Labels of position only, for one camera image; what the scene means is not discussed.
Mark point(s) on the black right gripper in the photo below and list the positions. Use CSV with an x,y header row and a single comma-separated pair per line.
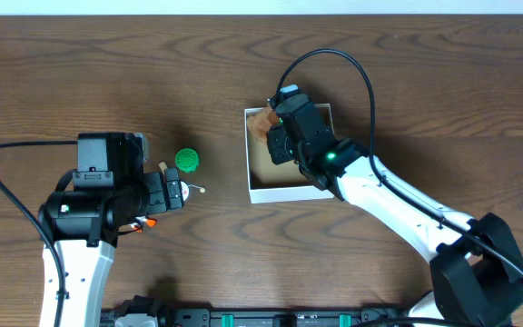
x,y
278,136

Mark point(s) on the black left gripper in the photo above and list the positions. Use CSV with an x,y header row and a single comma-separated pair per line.
x,y
172,191

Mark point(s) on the black mounting rail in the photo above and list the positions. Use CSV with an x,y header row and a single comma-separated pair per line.
x,y
144,311

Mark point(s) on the small pellet drum toy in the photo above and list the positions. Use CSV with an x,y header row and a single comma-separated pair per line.
x,y
186,188

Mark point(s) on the white cardboard box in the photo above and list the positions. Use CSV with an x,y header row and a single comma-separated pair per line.
x,y
270,183

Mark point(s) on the pink white duck toy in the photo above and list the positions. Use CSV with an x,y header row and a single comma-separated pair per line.
x,y
142,223

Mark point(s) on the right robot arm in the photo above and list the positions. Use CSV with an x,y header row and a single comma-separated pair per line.
x,y
476,266

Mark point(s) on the green round toy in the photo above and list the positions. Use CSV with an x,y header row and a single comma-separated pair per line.
x,y
187,160

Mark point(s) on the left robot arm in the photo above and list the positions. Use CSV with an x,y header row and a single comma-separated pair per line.
x,y
83,217

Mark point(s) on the brown plush toy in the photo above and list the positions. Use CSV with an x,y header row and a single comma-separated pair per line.
x,y
260,123

